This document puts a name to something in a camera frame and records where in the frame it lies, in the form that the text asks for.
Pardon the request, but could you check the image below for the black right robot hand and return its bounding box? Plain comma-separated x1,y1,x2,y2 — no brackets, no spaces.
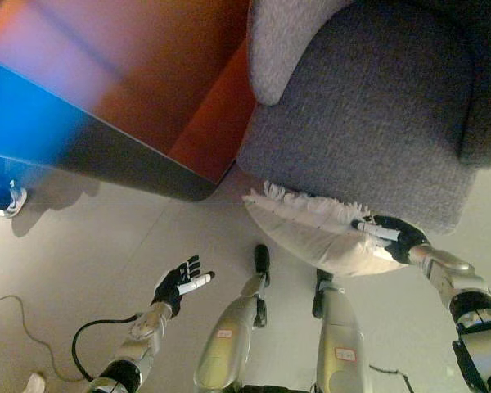
350,214,431,265

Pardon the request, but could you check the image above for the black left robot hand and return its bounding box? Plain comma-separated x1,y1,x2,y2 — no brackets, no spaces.
150,255,216,318

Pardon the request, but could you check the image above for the white fringed pillow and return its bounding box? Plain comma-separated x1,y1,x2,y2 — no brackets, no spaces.
241,180,411,279

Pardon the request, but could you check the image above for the silver left robot leg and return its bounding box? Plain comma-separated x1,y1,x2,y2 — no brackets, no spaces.
192,273,269,393

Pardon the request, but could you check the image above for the silver robot leg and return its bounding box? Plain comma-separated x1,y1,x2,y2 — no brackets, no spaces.
313,282,372,393
192,273,269,393

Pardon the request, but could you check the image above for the black right robot foot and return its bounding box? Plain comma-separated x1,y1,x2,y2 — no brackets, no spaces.
313,268,336,320

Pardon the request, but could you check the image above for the black robot foot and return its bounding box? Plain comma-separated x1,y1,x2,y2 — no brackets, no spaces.
313,268,336,320
253,243,272,284

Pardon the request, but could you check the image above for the black left robot foot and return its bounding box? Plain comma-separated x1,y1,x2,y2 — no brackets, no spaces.
253,243,272,284

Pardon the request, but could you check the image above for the silver right robot leg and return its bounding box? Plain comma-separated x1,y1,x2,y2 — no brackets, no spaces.
313,282,372,393

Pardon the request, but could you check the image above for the grey fabric armchair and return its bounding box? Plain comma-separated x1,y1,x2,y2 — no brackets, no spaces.
236,0,491,237

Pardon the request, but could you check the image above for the plain white shoe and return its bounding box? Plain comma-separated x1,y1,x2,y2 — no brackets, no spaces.
23,371,47,393

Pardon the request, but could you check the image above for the white sneaker with stripes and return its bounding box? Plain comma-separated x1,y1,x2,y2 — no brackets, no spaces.
1,178,29,219

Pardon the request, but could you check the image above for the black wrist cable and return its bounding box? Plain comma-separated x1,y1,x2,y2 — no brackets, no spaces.
70,312,149,382

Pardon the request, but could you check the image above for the thin black floor cable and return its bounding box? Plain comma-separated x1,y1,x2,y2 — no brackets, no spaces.
369,364,413,386

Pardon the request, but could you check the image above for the grey floor cable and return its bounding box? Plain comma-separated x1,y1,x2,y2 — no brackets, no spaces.
0,291,82,380

